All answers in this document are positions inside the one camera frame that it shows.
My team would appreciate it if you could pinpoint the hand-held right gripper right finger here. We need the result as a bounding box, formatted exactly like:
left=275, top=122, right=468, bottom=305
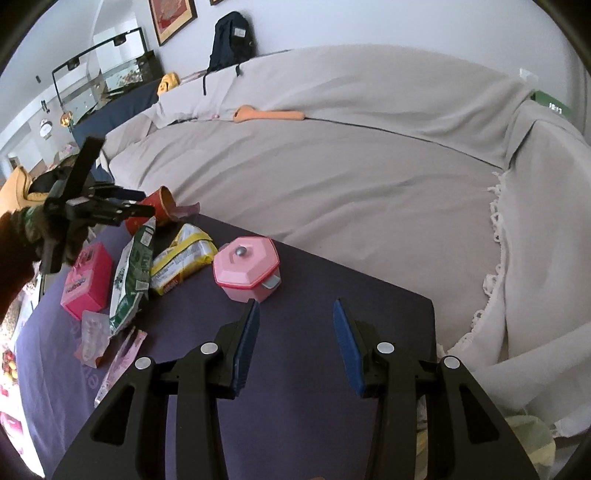
left=333, top=299, right=541, bottom=480

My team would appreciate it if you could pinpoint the narrow red framed picture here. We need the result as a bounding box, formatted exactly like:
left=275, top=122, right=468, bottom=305
left=148, top=0, right=198, bottom=46

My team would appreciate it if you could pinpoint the yellow bean bag chair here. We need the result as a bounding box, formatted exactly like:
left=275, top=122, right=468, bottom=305
left=0, top=167, right=47, bottom=213

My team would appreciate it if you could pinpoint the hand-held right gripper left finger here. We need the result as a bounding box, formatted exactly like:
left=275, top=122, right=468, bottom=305
left=52, top=299, right=262, bottom=480

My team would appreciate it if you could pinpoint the yellow and white packet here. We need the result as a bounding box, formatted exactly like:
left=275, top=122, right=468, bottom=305
left=150, top=224, right=219, bottom=296

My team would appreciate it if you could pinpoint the plate of fruit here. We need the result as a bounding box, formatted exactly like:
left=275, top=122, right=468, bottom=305
left=0, top=351, right=19, bottom=384

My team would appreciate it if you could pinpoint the pink box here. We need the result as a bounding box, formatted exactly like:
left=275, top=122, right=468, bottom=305
left=61, top=243, right=114, bottom=320

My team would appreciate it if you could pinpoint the dark backpack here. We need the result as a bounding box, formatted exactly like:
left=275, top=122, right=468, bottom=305
left=203, top=11, right=257, bottom=96

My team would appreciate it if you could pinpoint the purple printed tablecloth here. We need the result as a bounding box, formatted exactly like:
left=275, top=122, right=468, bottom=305
left=14, top=210, right=437, bottom=480

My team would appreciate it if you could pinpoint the red paper cup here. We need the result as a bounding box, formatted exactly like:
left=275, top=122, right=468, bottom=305
left=126, top=185, right=178, bottom=234

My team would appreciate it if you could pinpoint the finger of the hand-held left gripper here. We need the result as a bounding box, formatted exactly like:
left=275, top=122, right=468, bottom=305
left=95, top=184, right=147, bottom=203
left=99, top=205, right=156, bottom=227

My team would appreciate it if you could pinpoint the glass fish tank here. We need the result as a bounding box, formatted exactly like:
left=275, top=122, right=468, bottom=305
left=51, top=27, right=163, bottom=125

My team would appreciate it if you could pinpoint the grey covered sofa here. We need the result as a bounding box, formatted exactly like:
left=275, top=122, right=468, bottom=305
left=99, top=44, right=591, bottom=437

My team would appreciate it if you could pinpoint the clear pink plastic wrapper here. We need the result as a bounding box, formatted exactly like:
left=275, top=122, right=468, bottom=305
left=75, top=311, right=114, bottom=367

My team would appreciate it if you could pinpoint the flat pink packet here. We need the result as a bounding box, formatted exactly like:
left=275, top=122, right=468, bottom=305
left=95, top=329, right=147, bottom=407

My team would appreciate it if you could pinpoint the pink pot-shaped container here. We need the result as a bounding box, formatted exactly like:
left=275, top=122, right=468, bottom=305
left=213, top=236, right=281, bottom=303

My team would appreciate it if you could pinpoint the dark blue sofa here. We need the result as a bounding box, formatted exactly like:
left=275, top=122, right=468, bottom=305
left=71, top=82, right=162, bottom=183

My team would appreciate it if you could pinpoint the black jacket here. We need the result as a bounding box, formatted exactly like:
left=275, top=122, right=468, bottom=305
left=28, top=157, right=79, bottom=195

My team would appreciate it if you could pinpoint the yellow plush toy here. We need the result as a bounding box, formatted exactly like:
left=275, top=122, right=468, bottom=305
left=157, top=72, right=180, bottom=97

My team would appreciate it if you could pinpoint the person's left hand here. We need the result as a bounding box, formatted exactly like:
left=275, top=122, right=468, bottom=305
left=17, top=205, right=88, bottom=267

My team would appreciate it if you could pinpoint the green and white packet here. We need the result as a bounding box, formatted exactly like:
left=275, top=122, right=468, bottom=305
left=109, top=217, right=158, bottom=335

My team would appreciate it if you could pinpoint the orange long-handled stick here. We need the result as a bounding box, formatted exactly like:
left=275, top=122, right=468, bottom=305
left=233, top=105, right=305, bottom=124

